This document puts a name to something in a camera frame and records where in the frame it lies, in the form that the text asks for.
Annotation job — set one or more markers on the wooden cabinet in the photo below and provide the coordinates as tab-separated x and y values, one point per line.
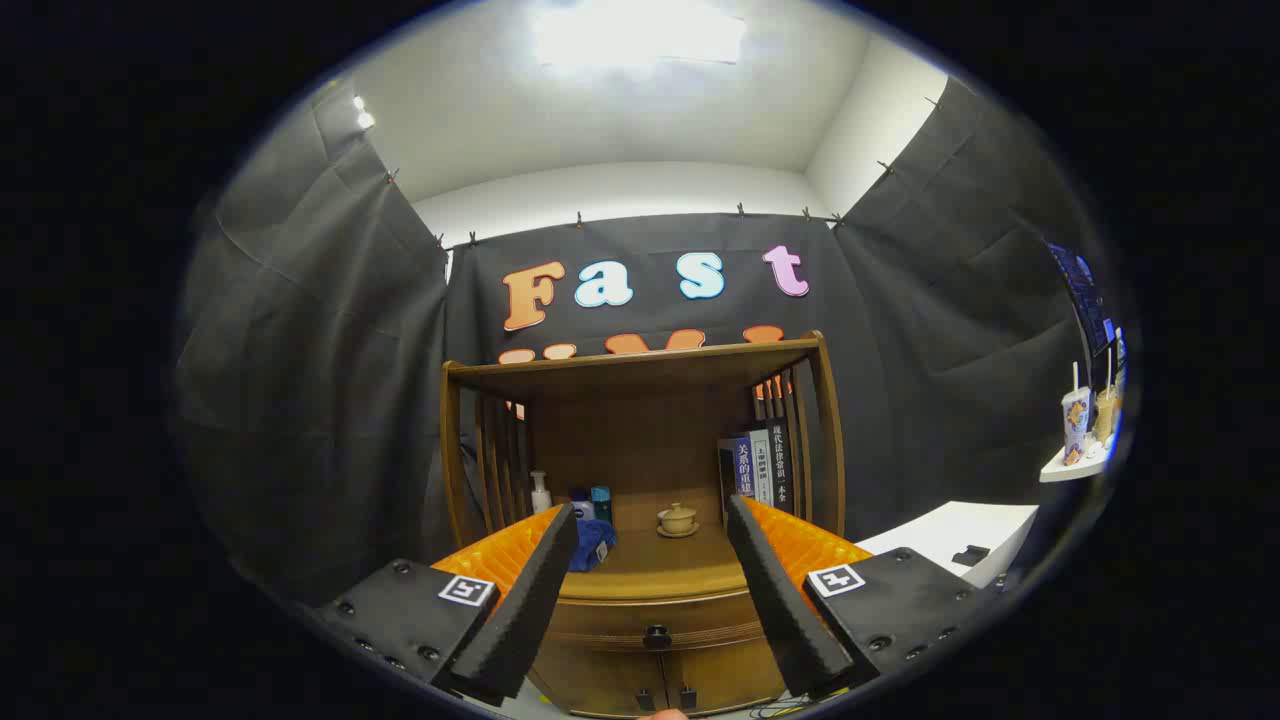
650	440

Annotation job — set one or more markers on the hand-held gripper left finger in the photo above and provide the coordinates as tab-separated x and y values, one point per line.
530	600

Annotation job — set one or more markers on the dark monitor screen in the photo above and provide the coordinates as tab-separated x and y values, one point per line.
1085	295

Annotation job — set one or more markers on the teal bottle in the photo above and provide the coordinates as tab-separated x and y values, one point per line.
601	500

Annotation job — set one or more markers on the blue towel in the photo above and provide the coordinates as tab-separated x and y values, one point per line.
590	545

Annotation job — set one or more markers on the small black clip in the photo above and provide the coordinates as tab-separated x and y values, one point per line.
970	554

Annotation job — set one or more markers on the blue white lotion bottle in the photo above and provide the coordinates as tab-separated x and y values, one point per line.
583	508

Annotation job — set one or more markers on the blue spine book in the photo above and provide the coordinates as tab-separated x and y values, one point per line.
743	465

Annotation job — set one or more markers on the wooden countertop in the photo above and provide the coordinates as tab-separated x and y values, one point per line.
660	565

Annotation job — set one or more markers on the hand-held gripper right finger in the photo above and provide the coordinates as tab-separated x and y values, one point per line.
780	600

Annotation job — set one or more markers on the white pump bottle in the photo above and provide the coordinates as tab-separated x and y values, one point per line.
541	497

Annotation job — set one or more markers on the brown drink cup with straw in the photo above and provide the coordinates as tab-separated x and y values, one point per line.
1105	415

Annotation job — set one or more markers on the white spine book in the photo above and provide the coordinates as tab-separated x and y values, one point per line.
762	465

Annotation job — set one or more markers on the small white shelf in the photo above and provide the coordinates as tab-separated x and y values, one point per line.
1070	470

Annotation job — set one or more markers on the black spine book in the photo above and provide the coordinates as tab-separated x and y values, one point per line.
780	460

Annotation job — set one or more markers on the black drawer knob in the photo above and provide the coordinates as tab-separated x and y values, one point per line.
656	636

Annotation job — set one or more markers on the beige lidded teacup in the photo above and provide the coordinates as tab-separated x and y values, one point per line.
677	518

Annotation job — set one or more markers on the white table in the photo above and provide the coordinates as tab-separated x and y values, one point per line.
950	530

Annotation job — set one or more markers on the wooden cabinet door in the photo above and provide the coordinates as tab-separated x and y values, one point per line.
730	675
600	680

